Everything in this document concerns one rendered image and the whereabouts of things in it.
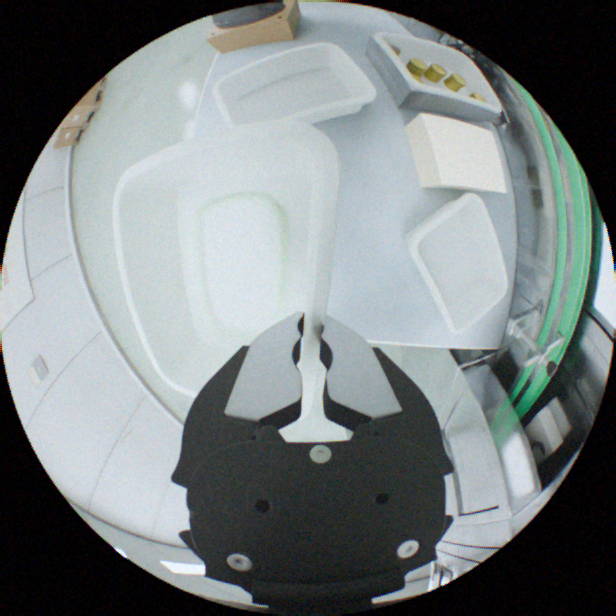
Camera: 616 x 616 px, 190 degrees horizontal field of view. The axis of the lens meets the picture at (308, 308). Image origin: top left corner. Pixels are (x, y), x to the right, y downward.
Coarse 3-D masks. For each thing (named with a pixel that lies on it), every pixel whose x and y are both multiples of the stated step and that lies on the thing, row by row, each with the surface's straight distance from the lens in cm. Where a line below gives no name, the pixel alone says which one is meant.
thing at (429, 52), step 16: (384, 32) 48; (384, 48) 42; (400, 48) 51; (416, 48) 52; (432, 48) 53; (448, 48) 55; (400, 64) 39; (448, 64) 59; (464, 64) 58; (480, 80) 54; (448, 96) 40; (464, 96) 42; (496, 112) 49
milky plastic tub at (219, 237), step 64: (256, 128) 11; (128, 192) 19; (192, 192) 21; (256, 192) 17; (320, 192) 9; (128, 256) 19; (192, 256) 22; (256, 256) 18; (320, 256) 9; (192, 320) 25; (256, 320) 21; (320, 320) 11; (192, 384) 23
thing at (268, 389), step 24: (264, 336) 10; (288, 336) 10; (264, 360) 9; (288, 360) 9; (240, 384) 8; (264, 384) 8; (288, 384) 8; (240, 408) 7; (264, 408) 7; (288, 408) 7
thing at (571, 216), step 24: (528, 96) 56; (552, 144) 53; (552, 168) 52; (576, 168) 50; (576, 192) 50; (576, 216) 50; (576, 240) 50; (576, 264) 50; (576, 288) 51; (552, 312) 56; (552, 336) 58; (552, 360) 59; (528, 384) 67
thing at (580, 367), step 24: (576, 336) 76; (600, 336) 71; (576, 360) 78; (600, 360) 74; (552, 384) 85; (576, 384) 80; (600, 384) 76; (552, 408) 88; (576, 408) 81; (576, 432) 84; (552, 456) 94
